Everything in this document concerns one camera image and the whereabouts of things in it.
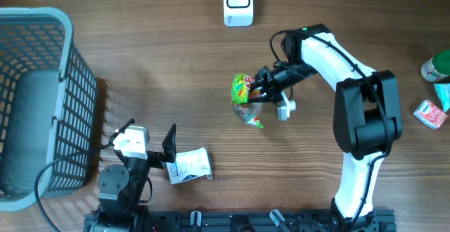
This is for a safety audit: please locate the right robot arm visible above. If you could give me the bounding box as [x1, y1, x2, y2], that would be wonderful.
[248, 24, 402, 231]

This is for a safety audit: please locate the green lid jar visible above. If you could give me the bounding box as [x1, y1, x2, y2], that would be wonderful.
[420, 49, 450, 82]

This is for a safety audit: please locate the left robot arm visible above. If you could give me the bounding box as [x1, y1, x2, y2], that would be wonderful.
[84, 118, 176, 232]

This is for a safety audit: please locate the white blue carton box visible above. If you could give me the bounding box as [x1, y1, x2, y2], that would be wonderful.
[167, 148, 212, 185]

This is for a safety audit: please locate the teal tissue packet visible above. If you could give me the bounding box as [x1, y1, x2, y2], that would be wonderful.
[434, 84, 450, 112]

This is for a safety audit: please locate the white barcode scanner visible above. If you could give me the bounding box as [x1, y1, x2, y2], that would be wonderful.
[223, 0, 254, 27]

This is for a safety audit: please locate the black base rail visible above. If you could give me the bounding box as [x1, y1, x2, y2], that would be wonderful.
[84, 210, 397, 232]

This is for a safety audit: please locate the grey plastic mesh basket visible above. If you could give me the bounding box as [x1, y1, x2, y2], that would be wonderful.
[1, 7, 98, 212]

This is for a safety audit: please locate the orange white snack packet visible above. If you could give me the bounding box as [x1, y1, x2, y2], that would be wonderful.
[413, 100, 448, 129]

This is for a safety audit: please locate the colourful gummy candy bag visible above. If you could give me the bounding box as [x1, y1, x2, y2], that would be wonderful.
[231, 74, 264, 129]

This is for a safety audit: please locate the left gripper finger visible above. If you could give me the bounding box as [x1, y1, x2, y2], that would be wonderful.
[162, 123, 176, 163]
[108, 118, 135, 146]

